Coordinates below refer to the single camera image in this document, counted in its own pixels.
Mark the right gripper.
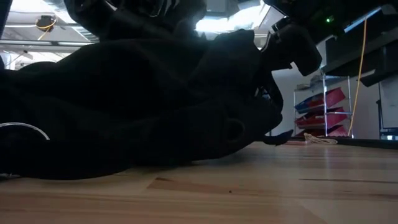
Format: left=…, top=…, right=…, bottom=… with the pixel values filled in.
left=261, top=15, right=323, bottom=77

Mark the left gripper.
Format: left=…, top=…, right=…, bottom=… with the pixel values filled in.
left=118, top=0, right=208, bottom=41

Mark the pale pink charging cable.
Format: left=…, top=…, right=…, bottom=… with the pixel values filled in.
left=303, top=133, right=339, bottom=146

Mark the black backpack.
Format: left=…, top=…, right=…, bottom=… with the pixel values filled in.
left=0, top=29, right=295, bottom=181

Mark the red panel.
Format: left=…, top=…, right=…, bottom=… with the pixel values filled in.
left=294, top=86, right=347, bottom=114

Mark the silver tray rack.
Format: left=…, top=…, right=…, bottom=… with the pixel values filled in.
left=293, top=73, right=354, bottom=138

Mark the whiteboard on stand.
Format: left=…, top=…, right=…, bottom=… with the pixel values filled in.
left=377, top=74, right=398, bottom=141

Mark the long ceiling tube light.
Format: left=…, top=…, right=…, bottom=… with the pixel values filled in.
left=0, top=39, right=96, bottom=50

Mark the yellow hanging cable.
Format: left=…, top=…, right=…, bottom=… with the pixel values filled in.
left=347, top=18, right=368, bottom=137

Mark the silver ribbed ceiling duct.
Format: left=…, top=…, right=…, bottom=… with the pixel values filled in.
left=46, top=0, right=100, bottom=43

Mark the yellow hanging cord reel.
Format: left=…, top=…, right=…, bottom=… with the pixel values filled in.
left=35, top=14, right=57, bottom=33

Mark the silver key ring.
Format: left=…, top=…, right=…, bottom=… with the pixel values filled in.
left=0, top=121, right=50, bottom=141

